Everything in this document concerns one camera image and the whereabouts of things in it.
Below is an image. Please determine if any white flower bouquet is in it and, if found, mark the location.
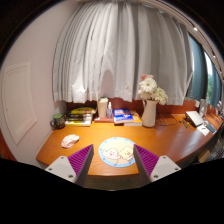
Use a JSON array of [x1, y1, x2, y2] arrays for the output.
[[137, 73, 169, 106]]

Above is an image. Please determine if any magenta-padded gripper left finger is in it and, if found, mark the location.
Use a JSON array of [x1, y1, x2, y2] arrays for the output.
[[44, 143, 95, 188]]

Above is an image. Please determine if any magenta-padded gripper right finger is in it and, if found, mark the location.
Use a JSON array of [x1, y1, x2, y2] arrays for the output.
[[133, 143, 182, 187]]

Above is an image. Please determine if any white wall panel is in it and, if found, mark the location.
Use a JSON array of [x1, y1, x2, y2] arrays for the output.
[[1, 62, 38, 146]]

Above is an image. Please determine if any pink computer mouse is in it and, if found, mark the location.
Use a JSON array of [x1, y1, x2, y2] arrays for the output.
[[60, 134, 81, 149]]

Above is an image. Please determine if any red-brown book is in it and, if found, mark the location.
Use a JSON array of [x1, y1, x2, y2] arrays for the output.
[[93, 116, 115, 123]]

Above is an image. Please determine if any thick black book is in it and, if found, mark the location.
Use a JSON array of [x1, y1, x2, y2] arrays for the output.
[[65, 116, 94, 123]]

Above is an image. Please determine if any white curtain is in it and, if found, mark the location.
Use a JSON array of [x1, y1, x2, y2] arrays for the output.
[[52, 0, 195, 106]]

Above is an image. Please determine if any clear spray bottle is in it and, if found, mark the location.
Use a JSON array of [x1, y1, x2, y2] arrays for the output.
[[106, 101, 114, 120]]

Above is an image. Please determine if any dark glass window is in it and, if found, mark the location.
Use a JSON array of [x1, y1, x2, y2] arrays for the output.
[[186, 34, 223, 106]]

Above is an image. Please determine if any yellow and black book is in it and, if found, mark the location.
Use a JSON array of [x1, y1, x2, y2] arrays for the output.
[[68, 106, 98, 116]]

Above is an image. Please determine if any white laptop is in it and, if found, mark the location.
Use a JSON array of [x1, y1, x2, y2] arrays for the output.
[[185, 110, 205, 128]]

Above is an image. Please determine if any beige lidded tumbler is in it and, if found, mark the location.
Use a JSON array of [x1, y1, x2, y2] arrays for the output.
[[96, 97, 109, 119]]

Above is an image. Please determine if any round cartoon mouse pad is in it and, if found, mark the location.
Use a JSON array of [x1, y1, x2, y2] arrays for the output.
[[98, 136, 137, 168]]

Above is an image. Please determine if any dark mug with green inside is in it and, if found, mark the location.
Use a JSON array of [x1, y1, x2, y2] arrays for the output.
[[49, 113, 66, 130]]

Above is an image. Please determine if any thin black book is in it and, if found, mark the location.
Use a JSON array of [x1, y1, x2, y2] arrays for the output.
[[66, 113, 94, 120]]

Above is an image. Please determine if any blue book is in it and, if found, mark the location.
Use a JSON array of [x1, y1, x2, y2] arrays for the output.
[[112, 108, 135, 125]]

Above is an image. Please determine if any white and yellow book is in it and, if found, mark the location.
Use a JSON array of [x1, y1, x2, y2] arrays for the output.
[[64, 119, 93, 127]]

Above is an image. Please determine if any black cable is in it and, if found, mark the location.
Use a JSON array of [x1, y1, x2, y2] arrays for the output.
[[156, 113, 179, 127]]

